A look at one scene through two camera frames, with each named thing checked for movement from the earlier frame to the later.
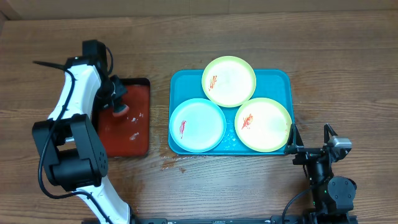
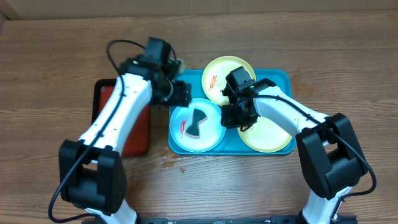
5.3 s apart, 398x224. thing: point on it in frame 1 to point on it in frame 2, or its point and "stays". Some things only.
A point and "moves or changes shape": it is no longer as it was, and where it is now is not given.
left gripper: [122, 89] to [183, 94]
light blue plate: [198, 125] stays
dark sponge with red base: [120, 110] moves or changes shape
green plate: [263, 124] stays
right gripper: [296, 147] to [234, 123]
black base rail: [282, 219] stays
